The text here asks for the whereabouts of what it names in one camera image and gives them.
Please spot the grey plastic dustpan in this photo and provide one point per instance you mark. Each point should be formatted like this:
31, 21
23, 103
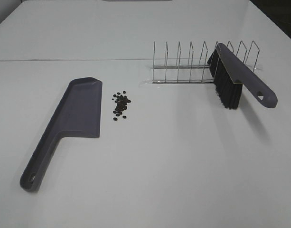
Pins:
78, 114

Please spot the pile of coffee beans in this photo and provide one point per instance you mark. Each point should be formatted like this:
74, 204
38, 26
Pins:
121, 101

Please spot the metal wire dish rack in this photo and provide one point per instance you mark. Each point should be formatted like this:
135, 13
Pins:
192, 67

